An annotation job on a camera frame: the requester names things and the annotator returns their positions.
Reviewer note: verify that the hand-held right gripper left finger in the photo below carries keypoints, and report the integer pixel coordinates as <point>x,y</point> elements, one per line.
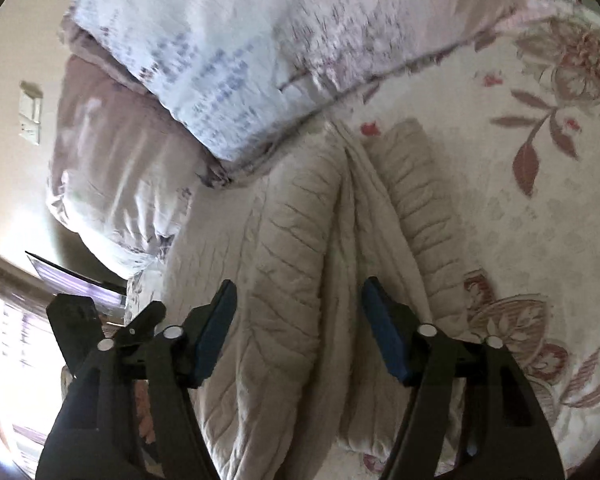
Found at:
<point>211,332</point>

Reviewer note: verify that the blue floral pillow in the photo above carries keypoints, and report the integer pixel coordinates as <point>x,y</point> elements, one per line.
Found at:
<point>260,35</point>

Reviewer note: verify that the white wall switch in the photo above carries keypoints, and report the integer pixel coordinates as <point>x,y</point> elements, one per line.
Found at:
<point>31,112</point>

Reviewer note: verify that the pink floral pillow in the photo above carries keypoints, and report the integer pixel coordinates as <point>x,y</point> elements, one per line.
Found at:
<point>125,170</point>

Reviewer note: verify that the window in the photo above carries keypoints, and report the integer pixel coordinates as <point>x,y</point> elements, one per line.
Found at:
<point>17,360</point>

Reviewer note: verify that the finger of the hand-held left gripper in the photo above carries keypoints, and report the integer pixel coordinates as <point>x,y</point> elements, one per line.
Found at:
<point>75,325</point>
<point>142,322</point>

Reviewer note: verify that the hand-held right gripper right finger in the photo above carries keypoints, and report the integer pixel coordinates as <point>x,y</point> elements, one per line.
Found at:
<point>386,335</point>

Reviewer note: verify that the floral bed sheet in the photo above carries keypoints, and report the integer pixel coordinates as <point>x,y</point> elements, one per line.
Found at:
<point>510,220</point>

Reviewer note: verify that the dark flat panel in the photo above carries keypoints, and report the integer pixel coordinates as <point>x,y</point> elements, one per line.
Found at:
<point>70,277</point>

